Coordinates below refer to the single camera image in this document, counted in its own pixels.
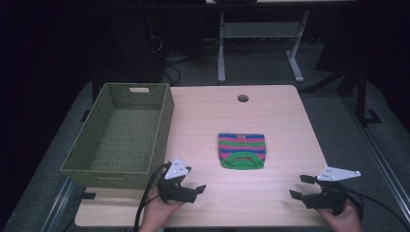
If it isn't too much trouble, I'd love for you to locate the metal floor rail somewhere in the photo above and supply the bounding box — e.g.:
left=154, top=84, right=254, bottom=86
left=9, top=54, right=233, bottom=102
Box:
left=40, top=177, right=78, bottom=232
left=340, top=95, right=410, bottom=224

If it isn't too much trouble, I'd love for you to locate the tangle of black floor cables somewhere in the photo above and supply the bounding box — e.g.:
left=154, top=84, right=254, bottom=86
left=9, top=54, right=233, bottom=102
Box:
left=146, top=33, right=191, bottom=87

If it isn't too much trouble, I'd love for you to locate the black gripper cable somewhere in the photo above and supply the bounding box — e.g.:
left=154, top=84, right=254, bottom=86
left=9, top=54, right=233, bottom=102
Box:
left=345, top=188, right=410, bottom=232
left=132, top=161, right=173, bottom=232

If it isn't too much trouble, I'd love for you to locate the striped knitted garment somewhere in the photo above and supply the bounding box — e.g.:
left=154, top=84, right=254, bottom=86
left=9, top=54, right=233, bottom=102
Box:
left=218, top=132, right=268, bottom=171

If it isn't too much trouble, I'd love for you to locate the green woven basket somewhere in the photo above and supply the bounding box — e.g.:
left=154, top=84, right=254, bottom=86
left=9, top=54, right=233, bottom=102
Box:
left=60, top=82, right=175, bottom=190

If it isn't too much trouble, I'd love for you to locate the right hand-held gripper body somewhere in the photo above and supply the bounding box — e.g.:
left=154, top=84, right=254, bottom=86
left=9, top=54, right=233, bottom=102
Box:
left=302, top=165, right=363, bottom=217

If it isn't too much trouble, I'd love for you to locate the black floor stand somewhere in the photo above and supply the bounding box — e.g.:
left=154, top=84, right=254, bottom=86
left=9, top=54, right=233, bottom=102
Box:
left=303, top=62, right=383, bottom=128

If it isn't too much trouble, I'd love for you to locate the white metal desk frame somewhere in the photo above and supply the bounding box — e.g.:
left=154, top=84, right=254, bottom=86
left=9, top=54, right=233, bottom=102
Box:
left=217, top=9, right=311, bottom=84

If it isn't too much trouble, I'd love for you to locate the person's left hand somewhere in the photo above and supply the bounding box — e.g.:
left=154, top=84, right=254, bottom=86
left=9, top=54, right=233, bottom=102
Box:
left=138, top=188, right=186, bottom=232

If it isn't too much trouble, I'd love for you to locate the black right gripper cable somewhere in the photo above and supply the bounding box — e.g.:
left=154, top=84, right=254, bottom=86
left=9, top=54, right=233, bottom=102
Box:
left=345, top=188, right=410, bottom=232

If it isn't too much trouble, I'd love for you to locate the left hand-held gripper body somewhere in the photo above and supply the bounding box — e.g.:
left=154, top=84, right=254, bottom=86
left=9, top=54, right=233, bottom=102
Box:
left=156, top=157, right=198, bottom=204

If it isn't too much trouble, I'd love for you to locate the person's right hand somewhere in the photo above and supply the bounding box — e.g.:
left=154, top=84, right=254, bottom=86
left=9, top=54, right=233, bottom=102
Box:
left=316, top=200, right=364, bottom=232

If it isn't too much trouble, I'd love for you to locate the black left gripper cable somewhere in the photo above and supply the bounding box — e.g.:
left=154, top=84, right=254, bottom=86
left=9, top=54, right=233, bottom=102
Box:
left=132, top=161, right=173, bottom=232

